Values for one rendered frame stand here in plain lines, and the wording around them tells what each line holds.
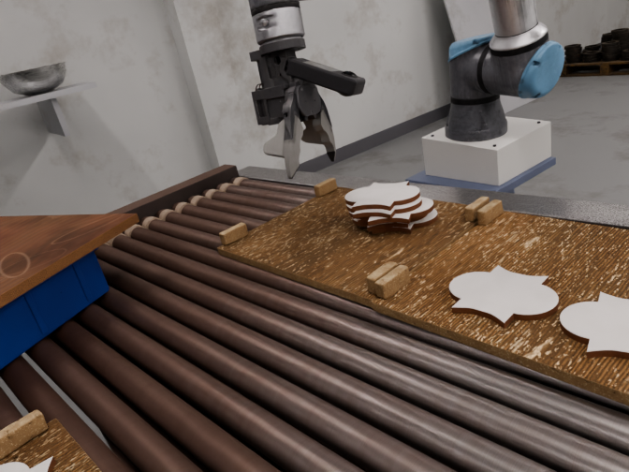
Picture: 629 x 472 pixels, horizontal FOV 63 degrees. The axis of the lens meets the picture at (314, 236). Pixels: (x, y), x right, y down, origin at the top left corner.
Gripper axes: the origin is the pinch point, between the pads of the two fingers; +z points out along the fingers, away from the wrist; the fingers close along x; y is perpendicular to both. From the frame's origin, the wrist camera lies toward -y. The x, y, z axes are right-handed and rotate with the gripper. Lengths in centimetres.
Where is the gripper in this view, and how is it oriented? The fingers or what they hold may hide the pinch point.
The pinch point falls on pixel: (317, 169)
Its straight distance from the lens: 83.9
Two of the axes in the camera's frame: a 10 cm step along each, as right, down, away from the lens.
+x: -4.5, 3.0, -8.4
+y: -8.7, 0.5, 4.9
